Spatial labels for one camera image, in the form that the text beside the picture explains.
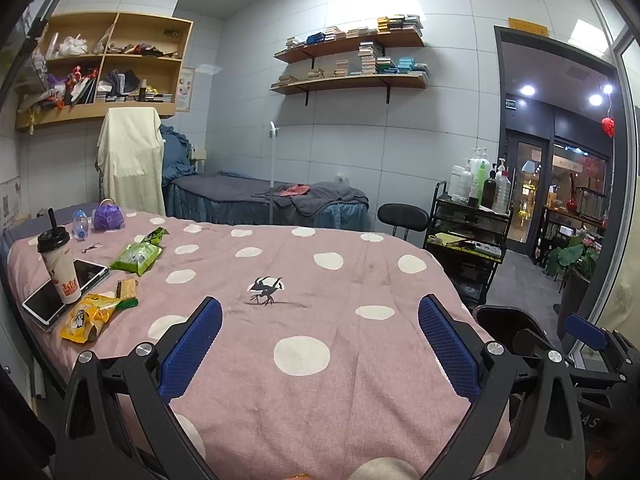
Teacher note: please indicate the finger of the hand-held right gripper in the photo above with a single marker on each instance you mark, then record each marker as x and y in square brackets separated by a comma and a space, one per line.
[585, 332]
[537, 342]

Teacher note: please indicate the green wet wipes pack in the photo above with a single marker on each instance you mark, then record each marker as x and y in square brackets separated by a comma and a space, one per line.
[135, 257]

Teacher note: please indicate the white tablet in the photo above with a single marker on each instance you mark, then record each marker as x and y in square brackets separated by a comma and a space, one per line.
[92, 272]

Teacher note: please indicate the wooden wall shelf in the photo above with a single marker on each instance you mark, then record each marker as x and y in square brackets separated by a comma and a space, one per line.
[350, 46]
[350, 82]

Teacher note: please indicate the massage bed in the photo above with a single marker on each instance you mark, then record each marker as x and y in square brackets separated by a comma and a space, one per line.
[225, 205]

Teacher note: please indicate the stacks of small boxes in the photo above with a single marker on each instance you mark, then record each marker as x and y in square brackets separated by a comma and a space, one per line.
[400, 22]

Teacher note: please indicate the pink polka dot blanket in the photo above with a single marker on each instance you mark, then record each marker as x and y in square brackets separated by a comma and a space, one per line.
[215, 270]

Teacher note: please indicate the black trolley cart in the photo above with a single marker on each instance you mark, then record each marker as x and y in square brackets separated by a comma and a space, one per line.
[467, 215]

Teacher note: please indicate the red vase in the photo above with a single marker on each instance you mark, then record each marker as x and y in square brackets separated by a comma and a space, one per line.
[571, 206]

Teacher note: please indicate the milk tea cup with straw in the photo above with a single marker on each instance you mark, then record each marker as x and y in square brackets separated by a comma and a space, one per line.
[60, 270]

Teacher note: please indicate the small green packet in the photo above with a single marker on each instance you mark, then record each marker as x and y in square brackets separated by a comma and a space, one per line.
[129, 303]

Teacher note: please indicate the dark grey door frame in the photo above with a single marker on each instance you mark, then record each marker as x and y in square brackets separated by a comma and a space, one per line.
[497, 110]

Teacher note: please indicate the row of small boxes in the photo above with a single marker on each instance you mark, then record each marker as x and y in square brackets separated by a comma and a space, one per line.
[160, 98]

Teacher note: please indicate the black hair clip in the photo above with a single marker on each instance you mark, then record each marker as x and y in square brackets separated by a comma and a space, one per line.
[91, 248]

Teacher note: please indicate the white lamp stand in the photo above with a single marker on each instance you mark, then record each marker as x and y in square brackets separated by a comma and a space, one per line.
[271, 130]

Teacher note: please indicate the grey blanket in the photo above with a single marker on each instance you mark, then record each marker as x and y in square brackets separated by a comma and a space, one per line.
[330, 195]

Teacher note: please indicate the group of bottles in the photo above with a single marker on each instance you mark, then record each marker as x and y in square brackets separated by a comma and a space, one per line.
[480, 175]

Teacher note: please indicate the purple bag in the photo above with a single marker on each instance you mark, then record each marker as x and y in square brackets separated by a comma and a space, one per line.
[107, 217]

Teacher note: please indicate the wooden cubby shelf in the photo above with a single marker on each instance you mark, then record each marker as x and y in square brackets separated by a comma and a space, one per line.
[75, 116]

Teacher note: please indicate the yellow tray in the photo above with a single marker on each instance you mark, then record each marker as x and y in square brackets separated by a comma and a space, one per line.
[450, 238]

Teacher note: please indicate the potted lotus plant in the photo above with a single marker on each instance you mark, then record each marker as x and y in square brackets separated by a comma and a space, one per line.
[570, 255]

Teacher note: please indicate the green snack packet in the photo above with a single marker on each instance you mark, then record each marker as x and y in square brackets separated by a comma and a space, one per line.
[152, 236]

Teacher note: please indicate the sliding glass door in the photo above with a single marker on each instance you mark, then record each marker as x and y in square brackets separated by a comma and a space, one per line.
[625, 210]

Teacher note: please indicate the wall shelves with books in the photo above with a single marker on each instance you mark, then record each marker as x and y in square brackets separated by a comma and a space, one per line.
[370, 57]

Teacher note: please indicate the small clear bottle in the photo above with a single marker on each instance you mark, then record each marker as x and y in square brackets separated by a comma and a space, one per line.
[80, 225]

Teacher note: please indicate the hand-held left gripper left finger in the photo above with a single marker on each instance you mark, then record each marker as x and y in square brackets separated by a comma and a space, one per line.
[192, 345]

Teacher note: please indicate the white bag bundle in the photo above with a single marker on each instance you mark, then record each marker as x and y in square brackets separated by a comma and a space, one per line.
[72, 46]

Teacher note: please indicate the dark folded cloths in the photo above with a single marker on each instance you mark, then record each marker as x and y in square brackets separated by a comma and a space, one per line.
[122, 80]

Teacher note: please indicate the chair with cream cloth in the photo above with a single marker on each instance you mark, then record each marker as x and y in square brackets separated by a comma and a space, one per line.
[130, 160]

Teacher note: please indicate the red cloth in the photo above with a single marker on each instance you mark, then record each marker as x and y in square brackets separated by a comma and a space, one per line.
[295, 190]

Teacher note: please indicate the red hanging ornament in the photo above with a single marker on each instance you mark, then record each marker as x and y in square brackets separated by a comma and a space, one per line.
[608, 126]

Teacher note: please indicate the brown snack bar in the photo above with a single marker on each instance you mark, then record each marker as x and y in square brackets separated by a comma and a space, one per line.
[126, 289]

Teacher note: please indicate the blue bedding pile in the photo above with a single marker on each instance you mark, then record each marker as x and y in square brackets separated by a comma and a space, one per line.
[175, 155]

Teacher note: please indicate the colourful bag pile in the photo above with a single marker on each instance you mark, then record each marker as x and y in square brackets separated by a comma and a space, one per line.
[75, 85]

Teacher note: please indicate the yellow snack bag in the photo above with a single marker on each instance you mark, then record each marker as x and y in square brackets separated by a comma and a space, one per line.
[85, 317]

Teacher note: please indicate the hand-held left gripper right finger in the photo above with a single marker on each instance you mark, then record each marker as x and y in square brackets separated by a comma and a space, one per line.
[447, 345]

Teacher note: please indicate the brown trash bin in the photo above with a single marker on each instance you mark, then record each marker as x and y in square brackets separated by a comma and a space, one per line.
[492, 325]

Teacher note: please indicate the black stool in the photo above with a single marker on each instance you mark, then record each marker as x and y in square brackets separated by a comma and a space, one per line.
[402, 216]

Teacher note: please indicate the wall poster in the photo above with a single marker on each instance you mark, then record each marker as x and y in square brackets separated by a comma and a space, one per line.
[185, 89]

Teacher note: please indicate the ceiling light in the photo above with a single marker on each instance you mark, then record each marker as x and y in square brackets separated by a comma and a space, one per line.
[595, 99]
[526, 90]

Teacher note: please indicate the yellow sign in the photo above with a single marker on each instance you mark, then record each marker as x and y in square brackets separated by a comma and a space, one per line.
[527, 26]

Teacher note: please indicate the glass double door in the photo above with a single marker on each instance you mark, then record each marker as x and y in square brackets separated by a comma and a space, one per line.
[525, 195]

